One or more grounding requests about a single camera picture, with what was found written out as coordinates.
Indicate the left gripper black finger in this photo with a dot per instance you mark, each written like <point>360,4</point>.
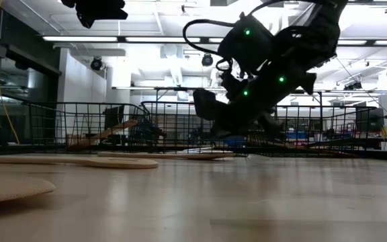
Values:
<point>113,6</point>
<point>113,15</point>

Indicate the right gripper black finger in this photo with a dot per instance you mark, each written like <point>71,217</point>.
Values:
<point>228,127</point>
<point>274,126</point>

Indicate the wooden slotted spoon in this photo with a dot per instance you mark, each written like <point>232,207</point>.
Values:
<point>113,163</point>

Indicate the long ceiling light strip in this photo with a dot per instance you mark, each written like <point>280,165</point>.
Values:
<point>79,39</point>

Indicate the black ceiling spotlight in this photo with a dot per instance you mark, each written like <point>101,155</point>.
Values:
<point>207,60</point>
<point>96,64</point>

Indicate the black monitor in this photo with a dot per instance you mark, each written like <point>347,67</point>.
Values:
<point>113,116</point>
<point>370,119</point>

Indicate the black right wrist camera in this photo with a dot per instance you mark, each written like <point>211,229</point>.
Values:
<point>247,47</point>

